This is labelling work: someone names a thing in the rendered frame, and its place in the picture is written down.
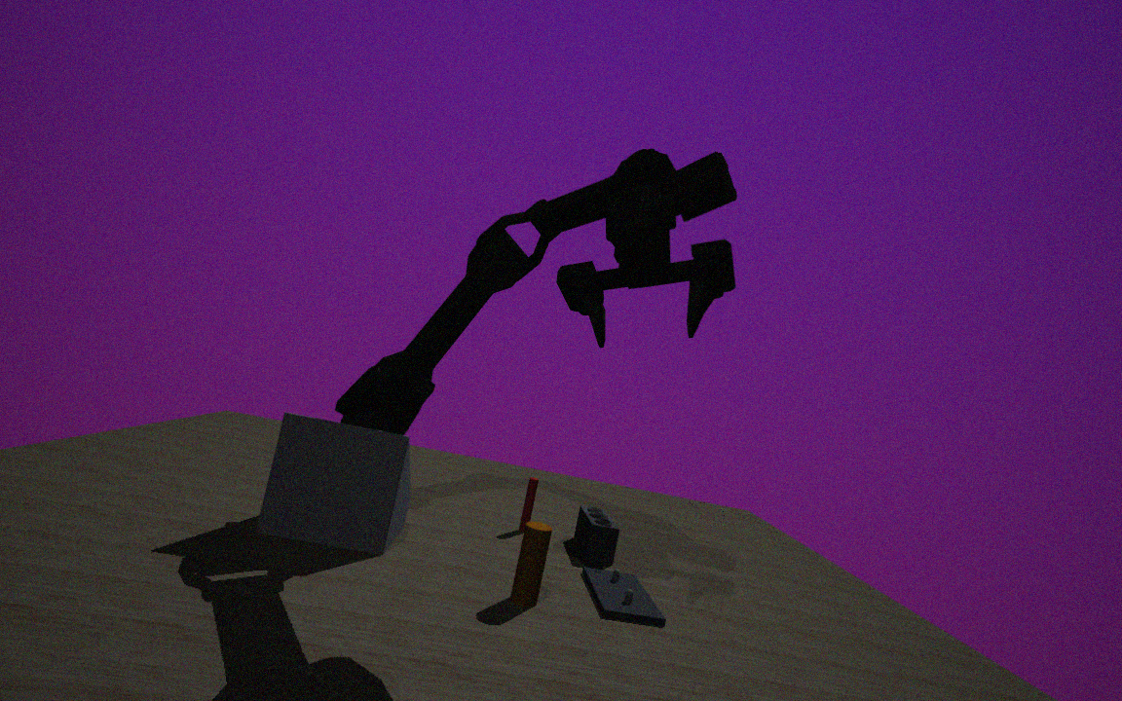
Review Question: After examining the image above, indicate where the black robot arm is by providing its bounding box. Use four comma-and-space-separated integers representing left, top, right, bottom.
335, 149, 737, 435

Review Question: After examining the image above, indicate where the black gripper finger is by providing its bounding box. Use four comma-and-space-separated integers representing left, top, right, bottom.
568, 277, 606, 348
687, 259, 723, 338

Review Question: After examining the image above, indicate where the dark red peg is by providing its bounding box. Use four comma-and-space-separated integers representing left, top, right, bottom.
519, 477, 539, 533

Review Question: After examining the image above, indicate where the brown cylinder with orange top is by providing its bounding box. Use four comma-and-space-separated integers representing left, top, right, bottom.
511, 522, 552, 608

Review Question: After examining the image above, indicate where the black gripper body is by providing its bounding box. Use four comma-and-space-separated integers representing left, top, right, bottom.
557, 240, 736, 312

